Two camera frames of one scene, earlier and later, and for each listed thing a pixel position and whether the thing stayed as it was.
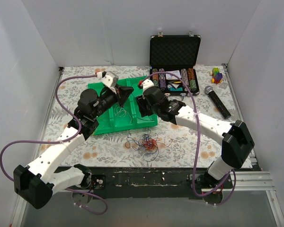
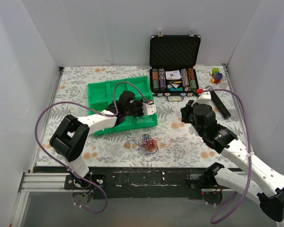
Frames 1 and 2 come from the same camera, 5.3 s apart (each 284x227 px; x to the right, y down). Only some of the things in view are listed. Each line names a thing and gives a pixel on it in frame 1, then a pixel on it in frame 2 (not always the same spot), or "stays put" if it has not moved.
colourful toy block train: (217, 76) stays put
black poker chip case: (179, 54) stays put
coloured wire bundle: (147, 142) stays put
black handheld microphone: (209, 90) stays put
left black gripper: (119, 95) to (137, 111)
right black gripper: (143, 107) to (187, 113)
